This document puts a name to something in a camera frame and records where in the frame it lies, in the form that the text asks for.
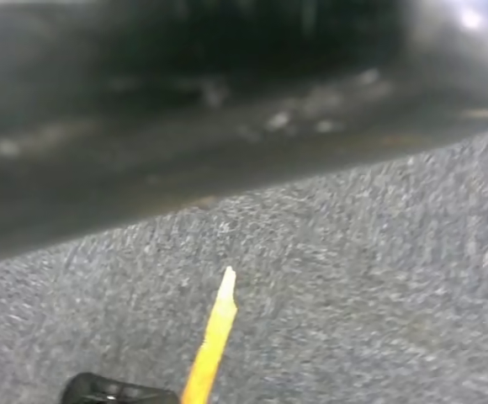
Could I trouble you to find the torn yellow floor tape strip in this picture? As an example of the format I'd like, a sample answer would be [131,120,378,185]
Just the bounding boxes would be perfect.
[180,265,239,404]

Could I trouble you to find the black glossy object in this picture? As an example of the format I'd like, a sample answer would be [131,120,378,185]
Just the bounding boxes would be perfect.
[61,371,182,404]

